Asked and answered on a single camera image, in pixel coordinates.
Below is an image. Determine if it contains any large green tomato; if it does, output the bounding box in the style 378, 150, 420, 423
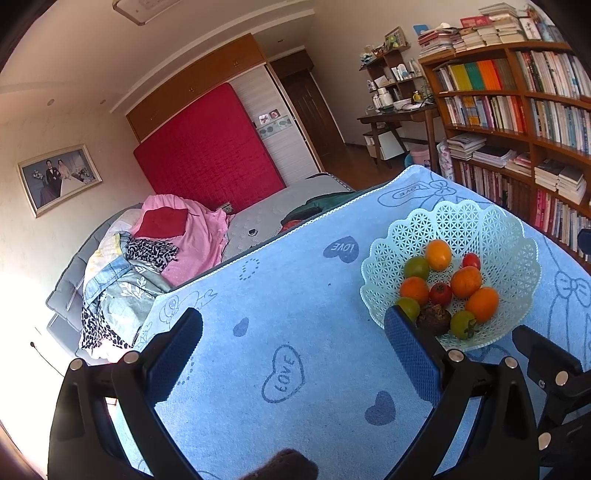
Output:
404, 256, 431, 281

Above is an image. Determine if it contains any pink clothing pile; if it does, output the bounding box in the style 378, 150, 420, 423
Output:
131, 194, 232, 287

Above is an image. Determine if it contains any light blue floral bedding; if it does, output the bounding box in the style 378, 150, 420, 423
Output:
80, 231, 171, 355

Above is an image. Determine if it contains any pink waste bin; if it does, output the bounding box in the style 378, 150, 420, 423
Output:
409, 145, 431, 169

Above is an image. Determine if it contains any oval orange kumquat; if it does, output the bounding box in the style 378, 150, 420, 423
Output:
465, 287, 500, 324

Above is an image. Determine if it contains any black white patterned cloth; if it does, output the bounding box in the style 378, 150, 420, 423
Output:
122, 237, 179, 273

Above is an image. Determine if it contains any framed wedding photo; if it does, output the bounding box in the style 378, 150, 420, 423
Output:
17, 144, 102, 218

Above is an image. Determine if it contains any small green tomato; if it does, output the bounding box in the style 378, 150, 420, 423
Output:
450, 310, 477, 340

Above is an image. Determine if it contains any grey bed mattress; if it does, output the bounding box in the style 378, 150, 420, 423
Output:
46, 173, 356, 364

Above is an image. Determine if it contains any small orange mandarin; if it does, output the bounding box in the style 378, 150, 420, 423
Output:
400, 276, 430, 306

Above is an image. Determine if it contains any dark wooden door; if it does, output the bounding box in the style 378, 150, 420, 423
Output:
284, 71, 344, 158

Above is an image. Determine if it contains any red upright mattress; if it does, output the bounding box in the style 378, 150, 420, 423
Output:
134, 83, 286, 212

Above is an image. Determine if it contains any small wooden desk shelf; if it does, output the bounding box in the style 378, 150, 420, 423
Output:
360, 26, 423, 101

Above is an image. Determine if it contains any orange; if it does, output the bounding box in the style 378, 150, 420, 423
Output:
425, 239, 453, 272

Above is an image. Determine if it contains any small green tomato edge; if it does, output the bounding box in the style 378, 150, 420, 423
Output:
396, 297, 421, 322

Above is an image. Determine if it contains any large orange mandarin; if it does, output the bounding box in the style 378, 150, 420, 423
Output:
450, 266, 482, 300

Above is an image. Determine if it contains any white lattice plastic basket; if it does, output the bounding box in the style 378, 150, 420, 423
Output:
361, 200, 541, 352

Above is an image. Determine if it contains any wooden bookshelf with books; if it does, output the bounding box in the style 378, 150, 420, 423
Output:
418, 2, 590, 267

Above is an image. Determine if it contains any red cherry tomato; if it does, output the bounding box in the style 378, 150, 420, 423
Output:
429, 282, 453, 308
462, 252, 481, 270

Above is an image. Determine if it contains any dark wooden desk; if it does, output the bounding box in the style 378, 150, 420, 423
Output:
358, 105, 441, 174

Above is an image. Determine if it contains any dark brown passion fruit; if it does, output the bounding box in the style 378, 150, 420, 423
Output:
416, 304, 452, 336

